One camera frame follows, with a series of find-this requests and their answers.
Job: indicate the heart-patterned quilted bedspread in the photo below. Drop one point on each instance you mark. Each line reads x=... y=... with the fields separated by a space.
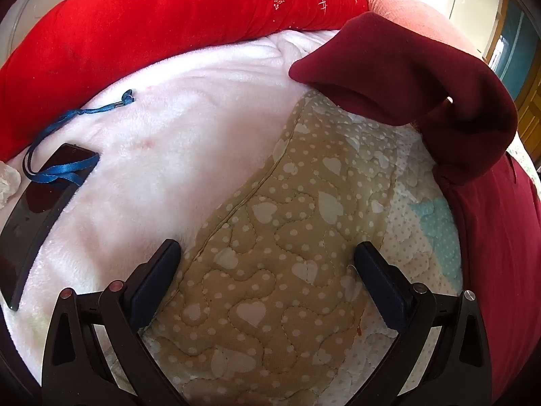
x=287 y=220

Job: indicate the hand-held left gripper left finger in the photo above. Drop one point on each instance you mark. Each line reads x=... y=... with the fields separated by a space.
x=155 y=281

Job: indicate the pink pillow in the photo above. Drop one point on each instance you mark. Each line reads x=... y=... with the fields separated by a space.
x=416 y=12

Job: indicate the wooden door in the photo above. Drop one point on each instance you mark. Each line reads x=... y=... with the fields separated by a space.
x=530 y=114

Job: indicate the black smartphone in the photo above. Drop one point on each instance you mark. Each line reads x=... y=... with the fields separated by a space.
x=38 y=220

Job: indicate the white fleece blanket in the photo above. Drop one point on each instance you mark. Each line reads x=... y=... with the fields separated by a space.
x=169 y=135

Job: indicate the red embroidered quilt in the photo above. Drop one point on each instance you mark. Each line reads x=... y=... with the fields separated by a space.
x=139 y=21

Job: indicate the maroon knit garment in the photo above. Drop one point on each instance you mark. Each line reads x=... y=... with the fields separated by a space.
x=427 y=76

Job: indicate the white crumpled tissue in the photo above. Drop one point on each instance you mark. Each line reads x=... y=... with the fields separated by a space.
x=7 y=184

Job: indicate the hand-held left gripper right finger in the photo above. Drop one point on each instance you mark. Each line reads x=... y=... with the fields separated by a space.
x=382 y=289

